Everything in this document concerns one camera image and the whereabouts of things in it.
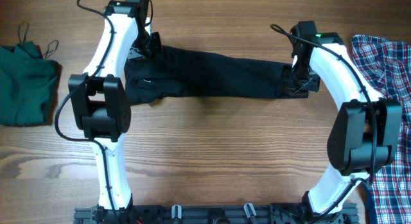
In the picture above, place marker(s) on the red blue plaid shirt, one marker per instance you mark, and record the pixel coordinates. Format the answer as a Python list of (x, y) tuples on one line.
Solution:
[(386, 66)]

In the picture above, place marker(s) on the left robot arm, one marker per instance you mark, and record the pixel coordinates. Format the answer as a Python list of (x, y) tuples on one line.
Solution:
[(100, 105)]

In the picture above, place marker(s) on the green drawstring bag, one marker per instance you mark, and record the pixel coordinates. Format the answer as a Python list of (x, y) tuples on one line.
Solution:
[(28, 83)]

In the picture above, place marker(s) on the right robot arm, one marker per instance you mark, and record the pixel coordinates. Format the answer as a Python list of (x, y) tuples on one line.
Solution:
[(364, 137)]

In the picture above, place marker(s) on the black polo shirt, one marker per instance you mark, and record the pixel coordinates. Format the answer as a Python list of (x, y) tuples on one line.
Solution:
[(183, 73)]

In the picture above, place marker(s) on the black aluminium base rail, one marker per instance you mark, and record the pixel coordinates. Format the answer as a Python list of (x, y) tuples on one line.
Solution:
[(273, 213)]

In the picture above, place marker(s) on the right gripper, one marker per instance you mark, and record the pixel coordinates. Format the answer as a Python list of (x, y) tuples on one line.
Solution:
[(288, 86)]

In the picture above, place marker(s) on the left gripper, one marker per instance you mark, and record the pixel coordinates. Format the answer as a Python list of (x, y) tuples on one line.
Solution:
[(157, 48)]

